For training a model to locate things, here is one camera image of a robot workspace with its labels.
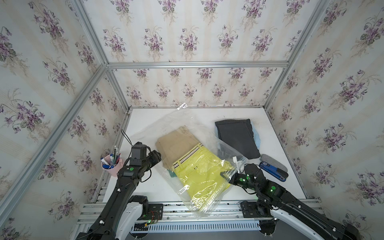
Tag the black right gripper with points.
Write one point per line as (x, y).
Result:
(233, 180)

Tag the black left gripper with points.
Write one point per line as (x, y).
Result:
(153, 157)

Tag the beige trousers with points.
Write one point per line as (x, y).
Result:
(174, 145)

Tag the light blue trousers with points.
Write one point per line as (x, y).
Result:
(256, 137)

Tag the dark grey trousers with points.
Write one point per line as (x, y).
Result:
(239, 135)

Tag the yellow-green trousers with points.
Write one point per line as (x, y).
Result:
(204, 177)

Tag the clear plastic vacuum bag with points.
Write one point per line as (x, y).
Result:
(183, 116)

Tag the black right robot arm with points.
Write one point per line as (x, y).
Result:
(275, 203)

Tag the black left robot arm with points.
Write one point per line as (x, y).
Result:
(123, 209)

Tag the teal folded garment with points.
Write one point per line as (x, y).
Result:
(172, 174)

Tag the blue stapler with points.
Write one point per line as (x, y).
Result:
(277, 173)

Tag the pink pen cup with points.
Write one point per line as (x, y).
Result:
(113, 162)

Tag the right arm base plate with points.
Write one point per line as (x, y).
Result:
(256, 209)

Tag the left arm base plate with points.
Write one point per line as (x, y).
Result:
(152, 212)

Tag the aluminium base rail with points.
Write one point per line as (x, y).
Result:
(227, 217)

